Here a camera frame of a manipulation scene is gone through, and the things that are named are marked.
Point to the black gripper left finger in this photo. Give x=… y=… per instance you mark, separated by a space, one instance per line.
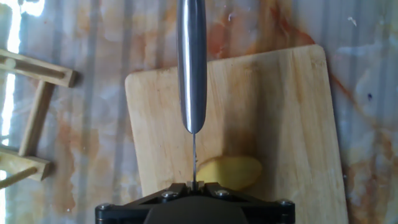
x=124 y=213

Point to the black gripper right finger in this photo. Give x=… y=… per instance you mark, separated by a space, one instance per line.
x=270 y=213

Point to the steel kitchen knife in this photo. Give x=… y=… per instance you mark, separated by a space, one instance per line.
x=191 y=62

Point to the yellow peeled potato half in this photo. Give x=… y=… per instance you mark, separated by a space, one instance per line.
x=230 y=172

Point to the wooden cutting board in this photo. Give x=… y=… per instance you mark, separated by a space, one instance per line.
x=280 y=124

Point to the orange marble pattern mat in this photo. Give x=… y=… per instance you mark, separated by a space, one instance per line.
x=93 y=109

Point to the wooden knife rack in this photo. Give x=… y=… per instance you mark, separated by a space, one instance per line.
x=37 y=118

